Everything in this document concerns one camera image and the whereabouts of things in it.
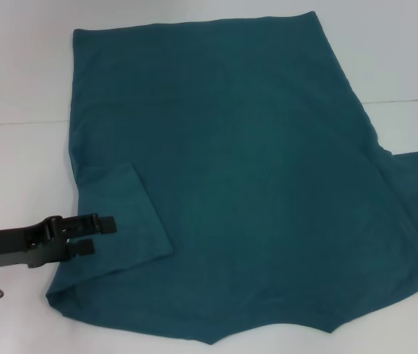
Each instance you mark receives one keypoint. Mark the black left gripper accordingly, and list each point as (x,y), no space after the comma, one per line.
(9,245)

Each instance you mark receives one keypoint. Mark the teal t-shirt with white print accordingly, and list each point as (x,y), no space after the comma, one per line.
(230,166)

